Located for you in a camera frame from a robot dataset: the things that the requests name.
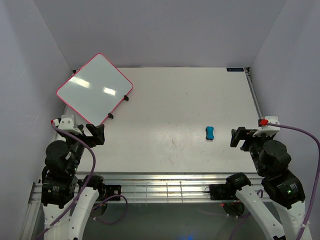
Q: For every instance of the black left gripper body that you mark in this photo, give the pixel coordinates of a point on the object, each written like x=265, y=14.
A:
x=77, y=146

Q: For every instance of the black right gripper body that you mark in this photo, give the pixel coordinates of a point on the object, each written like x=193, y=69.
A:
x=251, y=141

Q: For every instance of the blue bone-shaped eraser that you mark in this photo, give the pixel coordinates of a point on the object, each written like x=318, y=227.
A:
x=209, y=133

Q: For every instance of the pink framed whiteboard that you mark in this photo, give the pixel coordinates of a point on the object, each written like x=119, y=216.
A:
x=95, y=90

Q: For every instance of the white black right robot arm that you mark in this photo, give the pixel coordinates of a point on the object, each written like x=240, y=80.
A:
x=271, y=161

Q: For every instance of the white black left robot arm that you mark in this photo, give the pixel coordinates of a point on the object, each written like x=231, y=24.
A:
x=66, y=200

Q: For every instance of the blue right corner label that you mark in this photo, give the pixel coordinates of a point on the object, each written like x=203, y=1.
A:
x=235, y=69

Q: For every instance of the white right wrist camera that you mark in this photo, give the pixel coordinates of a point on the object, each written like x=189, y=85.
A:
x=268, y=125

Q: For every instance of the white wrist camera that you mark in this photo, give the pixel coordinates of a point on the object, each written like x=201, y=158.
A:
x=268, y=125
x=68, y=124

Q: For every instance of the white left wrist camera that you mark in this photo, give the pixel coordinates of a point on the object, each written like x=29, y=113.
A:
x=68, y=124

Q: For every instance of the black wire easel stand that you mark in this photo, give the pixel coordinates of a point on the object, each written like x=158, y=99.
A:
x=110, y=114

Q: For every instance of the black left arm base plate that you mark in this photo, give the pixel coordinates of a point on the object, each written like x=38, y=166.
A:
x=109, y=191

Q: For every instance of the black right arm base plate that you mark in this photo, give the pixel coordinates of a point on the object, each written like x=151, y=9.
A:
x=231, y=205

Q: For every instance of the aluminium rail frame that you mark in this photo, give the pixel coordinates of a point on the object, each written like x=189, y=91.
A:
x=156, y=147

